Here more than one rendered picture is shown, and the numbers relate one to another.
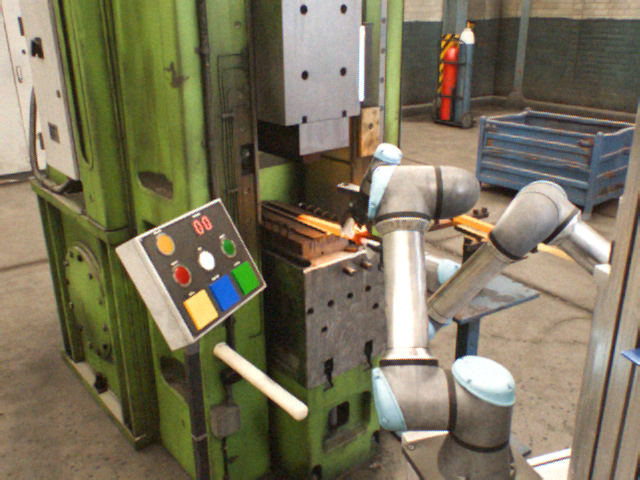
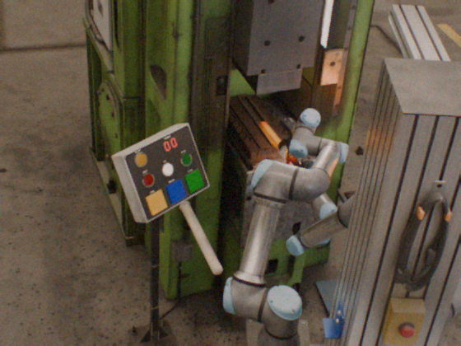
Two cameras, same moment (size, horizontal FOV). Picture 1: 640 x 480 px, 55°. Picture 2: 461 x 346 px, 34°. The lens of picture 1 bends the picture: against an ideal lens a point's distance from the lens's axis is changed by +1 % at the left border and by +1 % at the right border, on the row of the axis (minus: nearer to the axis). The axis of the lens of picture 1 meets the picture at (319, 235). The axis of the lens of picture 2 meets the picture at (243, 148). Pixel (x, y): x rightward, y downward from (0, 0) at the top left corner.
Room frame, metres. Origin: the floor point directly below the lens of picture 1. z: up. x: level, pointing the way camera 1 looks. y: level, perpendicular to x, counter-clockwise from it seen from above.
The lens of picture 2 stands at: (-0.74, -0.56, 2.87)
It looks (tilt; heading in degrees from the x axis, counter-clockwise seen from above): 35 degrees down; 14
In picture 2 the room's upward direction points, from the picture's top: 5 degrees clockwise
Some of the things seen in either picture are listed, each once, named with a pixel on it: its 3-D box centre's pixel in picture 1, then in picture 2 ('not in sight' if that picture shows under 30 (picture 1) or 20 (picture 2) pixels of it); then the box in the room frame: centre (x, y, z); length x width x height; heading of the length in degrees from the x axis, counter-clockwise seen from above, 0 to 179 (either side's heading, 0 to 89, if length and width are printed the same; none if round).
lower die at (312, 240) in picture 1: (288, 226); (253, 126); (2.05, 0.11, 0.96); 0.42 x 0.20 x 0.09; 39
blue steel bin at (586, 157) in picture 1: (554, 158); not in sight; (5.51, -2.17, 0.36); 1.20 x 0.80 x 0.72; 39
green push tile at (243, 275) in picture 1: (244, 278); (193, 180); (1.51, 0.20, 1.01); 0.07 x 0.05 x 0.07; 154
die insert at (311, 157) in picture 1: (284, 146); not in sight; (2.10, 0.12, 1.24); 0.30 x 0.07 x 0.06; 39
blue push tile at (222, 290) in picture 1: (223, 293); (174, 191); (1.42, 0.25, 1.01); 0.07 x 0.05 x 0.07; 154
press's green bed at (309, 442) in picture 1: (302, 390); (250, 238); (2.09, 0.07, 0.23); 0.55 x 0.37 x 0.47; 39
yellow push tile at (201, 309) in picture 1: (200, 309); (155, 202); (1.33, 0.29, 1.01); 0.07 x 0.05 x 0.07; 154
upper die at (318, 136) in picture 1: (285, 126); (259, 58); (2.05, 0.11, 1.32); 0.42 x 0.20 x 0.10; 39
